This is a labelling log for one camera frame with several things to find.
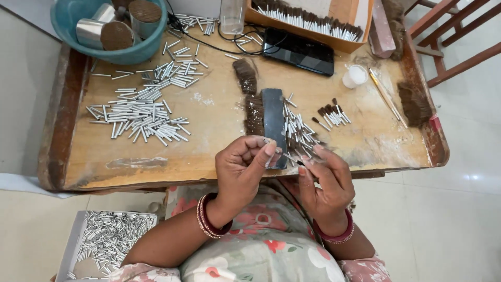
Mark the cardboard box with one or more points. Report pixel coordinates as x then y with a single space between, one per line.
346 23

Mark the metal cylinder with brown fibre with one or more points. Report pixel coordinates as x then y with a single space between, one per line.
105 12
102 34
145 17

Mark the person's left hand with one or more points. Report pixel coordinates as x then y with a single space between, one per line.
235 176

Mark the heap of tubes beside slab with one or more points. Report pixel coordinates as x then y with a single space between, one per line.
299 131

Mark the brown fibre clump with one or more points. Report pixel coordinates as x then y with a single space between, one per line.
396 27

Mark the low wooden work table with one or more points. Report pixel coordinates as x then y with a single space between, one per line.
219 156

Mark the row of brush heads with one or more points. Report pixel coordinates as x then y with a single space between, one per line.
309 20

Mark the pink stone block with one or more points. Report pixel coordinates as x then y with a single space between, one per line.
381 29

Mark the thin wooden sticks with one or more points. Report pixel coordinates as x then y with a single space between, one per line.
385 96

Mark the teal plastic basin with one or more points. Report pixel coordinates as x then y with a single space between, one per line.
74 15

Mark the wooden chair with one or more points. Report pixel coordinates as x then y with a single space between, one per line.
450 39

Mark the red bangles on wrist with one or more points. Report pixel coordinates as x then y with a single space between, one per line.
340 235
209 219

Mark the red bangles on left wrist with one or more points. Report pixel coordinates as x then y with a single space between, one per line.
209 219

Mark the black phone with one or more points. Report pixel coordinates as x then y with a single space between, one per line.
299 53

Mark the small white plastic cup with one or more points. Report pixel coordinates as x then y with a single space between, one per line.
356 75

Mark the group of finished brush heads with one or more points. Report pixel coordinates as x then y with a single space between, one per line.
332 114

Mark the white box of silver tubes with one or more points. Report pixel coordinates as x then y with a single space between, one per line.
105 243

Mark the person's floral dress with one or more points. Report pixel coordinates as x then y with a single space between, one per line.
258 254

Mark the dark grey stone slab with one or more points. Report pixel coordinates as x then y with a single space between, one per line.
274 117

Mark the large pile of silver tubes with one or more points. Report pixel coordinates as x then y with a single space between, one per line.
145 113

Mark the red bangles on right wrist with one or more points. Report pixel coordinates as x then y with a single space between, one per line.
340 235

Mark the brown hair bundle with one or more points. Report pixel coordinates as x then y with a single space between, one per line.
254 115
245 76
414 104

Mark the clear plastic jar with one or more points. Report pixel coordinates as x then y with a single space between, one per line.
232 16

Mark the person's right hand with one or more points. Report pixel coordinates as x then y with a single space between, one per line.
328 192

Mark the single silver metal tube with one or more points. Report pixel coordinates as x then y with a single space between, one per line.
290 158

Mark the small heap of silver tubes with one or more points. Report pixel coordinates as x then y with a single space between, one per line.
195 22

